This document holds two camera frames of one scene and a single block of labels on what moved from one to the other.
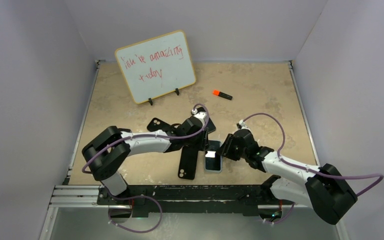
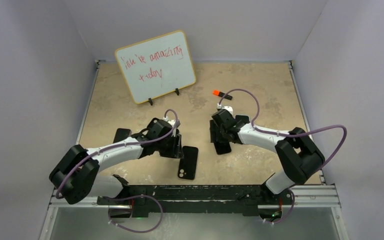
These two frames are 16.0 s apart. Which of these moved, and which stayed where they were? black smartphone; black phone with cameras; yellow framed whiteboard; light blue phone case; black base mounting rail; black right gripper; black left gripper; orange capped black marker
Moved: black smartphone; black left gripper; light blue phone case; black right gripper
Stayed: orange capped black marker; black phone with cameras; yellow framed whiteboard; black base mounting rail
